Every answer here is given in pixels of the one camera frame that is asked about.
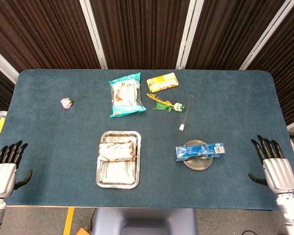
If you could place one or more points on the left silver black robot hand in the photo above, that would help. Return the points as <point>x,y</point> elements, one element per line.
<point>2,178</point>

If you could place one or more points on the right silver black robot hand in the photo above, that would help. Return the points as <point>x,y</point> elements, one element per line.
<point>279,175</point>

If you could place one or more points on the blue plastic snack packet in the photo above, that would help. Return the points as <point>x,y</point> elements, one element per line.
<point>201,151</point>

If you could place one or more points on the tan red-printed wrapper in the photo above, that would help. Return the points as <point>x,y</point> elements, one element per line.
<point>116,151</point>

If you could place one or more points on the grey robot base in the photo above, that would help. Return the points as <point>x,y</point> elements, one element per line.
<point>144,220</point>

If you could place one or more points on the blue felt table cover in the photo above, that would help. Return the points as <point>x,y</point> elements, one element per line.
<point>51,147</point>

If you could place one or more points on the round steel plate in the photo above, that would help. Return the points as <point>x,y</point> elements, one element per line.
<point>198,165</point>

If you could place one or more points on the brown ribbed partition panel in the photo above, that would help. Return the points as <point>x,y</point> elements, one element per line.
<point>142,31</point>
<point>235,29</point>
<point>0,88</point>
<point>289,73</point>
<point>39,31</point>

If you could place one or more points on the orange object on floor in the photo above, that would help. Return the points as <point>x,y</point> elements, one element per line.
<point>84,231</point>

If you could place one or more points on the pink artificial rose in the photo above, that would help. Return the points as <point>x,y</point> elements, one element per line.
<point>66,103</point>

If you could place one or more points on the glass tube with white cap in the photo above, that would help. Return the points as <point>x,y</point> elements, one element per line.
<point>186,113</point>

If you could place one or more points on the rectangular steel tray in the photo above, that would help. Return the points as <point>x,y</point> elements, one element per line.
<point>117,175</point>

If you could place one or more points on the yellow green feather toy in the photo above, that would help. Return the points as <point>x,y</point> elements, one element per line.
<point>161,105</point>

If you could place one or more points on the teal snack bag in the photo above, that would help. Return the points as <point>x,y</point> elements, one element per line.
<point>126,96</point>

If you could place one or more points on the yellow biscuit package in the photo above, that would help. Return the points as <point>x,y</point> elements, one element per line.
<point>163,82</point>

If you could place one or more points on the white partition post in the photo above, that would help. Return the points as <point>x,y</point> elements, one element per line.
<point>267,36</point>
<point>189,34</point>
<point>2,61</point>
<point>94,36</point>

